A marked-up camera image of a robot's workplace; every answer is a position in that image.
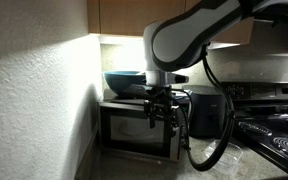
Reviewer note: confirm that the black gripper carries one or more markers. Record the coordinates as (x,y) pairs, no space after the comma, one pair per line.
(160,103)

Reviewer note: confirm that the black microwave door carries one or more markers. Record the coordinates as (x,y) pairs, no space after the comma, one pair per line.
(134,131)

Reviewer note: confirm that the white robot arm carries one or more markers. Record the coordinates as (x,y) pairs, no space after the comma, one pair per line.
(180,42)

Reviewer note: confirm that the black air fryer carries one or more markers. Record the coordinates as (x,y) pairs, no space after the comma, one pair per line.
(208,111)

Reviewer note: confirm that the blue bowl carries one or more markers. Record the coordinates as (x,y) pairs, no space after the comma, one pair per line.
(119,81)

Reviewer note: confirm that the clear plastic container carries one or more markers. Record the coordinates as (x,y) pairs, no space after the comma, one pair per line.
(228,162)

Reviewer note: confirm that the under-cabinet light strip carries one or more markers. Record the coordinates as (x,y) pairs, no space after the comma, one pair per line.
(138,41)

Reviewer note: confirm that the black electric stove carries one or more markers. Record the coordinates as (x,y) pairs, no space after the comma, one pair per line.
(261,118)

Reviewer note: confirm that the wooden upper cabinet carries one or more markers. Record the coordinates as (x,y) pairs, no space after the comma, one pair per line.
(130,17)

